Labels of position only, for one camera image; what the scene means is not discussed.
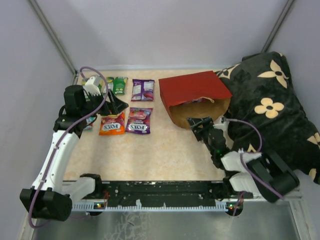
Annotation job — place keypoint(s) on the white toothed cable rail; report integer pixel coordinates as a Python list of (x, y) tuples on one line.
[(93, 207)]

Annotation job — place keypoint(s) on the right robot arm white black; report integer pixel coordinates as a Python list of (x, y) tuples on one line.
[(262, 172)]

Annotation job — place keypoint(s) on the red brown paper bag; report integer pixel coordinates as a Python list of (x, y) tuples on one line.
[(175, 91)]

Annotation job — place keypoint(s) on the purple candy bag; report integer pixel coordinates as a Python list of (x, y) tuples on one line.
[(199, 100), (138, 121), (142, 90)]

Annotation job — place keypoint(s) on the colourful candy bag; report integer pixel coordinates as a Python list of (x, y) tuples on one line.
[(89, 123)]

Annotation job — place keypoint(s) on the green yellow snack bag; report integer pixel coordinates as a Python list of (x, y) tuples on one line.
[(86, 81), (117, 84)]

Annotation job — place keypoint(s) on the orange candy bag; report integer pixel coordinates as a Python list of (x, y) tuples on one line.
[(112, 125)]

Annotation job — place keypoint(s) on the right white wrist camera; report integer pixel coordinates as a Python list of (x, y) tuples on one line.
[(221, 124)]

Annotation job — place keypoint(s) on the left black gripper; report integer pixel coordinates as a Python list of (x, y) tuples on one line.
[(114, 106)]

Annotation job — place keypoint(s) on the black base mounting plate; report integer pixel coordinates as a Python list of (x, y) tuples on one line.
[(171, 193)]

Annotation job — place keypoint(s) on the black floral pillow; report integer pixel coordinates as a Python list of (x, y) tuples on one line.
[(265, 113)]

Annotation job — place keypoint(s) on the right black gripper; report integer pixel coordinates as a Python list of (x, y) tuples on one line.
[(195, 123)]

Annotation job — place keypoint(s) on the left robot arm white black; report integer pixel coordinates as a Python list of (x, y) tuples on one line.
[(45, 199)]

